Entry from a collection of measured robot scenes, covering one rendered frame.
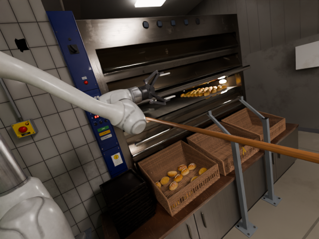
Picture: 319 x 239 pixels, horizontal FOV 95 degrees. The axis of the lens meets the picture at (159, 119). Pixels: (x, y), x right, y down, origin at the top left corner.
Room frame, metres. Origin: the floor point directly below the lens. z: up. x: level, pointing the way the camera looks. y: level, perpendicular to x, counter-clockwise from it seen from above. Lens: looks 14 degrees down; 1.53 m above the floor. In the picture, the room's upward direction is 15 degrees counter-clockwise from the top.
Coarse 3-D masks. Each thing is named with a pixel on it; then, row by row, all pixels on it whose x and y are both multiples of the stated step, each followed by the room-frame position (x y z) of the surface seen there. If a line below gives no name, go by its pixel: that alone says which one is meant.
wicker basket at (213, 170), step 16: (176, 144) 1.48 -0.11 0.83; (144, 160) 1.29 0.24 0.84; (160, 160) 1.35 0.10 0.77; (176, 160) 1.41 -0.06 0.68; (192, 160) 1.41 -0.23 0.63; (208, 160) 1.19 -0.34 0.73; (144, 176) 1.20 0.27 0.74; (160, 176) 1.29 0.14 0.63; (192, 176) 1.22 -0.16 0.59; (208, 176) 1.05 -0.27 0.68; (160, 192) 0.93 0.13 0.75; (176, 192) 0.91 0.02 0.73; (192, 192) 0.96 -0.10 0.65; (176, 208) 0.88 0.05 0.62
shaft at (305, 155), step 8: (152, 120) 1.36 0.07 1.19; (160, 120) 1.22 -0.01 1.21; (184, 128) 0.92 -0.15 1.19; (192, 128) 0.86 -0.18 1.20; (216, 136) 0.69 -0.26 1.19; (224, 136) 0.65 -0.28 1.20; (232, 136) 0.62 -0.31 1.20; (248, 144) 0.54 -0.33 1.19; (256, 144) 0.52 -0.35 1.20; (264, 144) 0.50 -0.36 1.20; (272, 144) 0.48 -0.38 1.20; (280, 152) 0.45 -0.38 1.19; (288, 152) 0.43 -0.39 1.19; (296, 152) 0.41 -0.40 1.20; (304, 152) 0.40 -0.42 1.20; (312, 160) 0.37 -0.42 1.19
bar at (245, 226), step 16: (240, 96) 1.47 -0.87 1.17; (208, 112) 1.24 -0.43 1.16; (256, 112) 1.33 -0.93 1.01; (176, 128) 1.08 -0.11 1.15; (224, 128) 1.14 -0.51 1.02; (240, 160) 1.05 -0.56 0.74; (240, 176) 1.04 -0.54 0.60; (272, 176) 1.27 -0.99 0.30; (240, 192) 1.05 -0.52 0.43; (272, 192) 1.26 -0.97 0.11; (240, 224) 1.10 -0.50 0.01
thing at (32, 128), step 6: (24, 120) 0.96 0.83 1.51; (30, 120) 0.97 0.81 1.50; (12, 126) 0.92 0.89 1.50; (18, 126) 0.93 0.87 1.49; (24, 126) 0.95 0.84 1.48; (30, 126) 0.96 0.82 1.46; (18, 132) 0.93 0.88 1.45; (24, 132) 0.94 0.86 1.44; (30, 132) 0.95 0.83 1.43; (36, 132) 0.97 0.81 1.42; (18, 138) 0.93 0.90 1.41
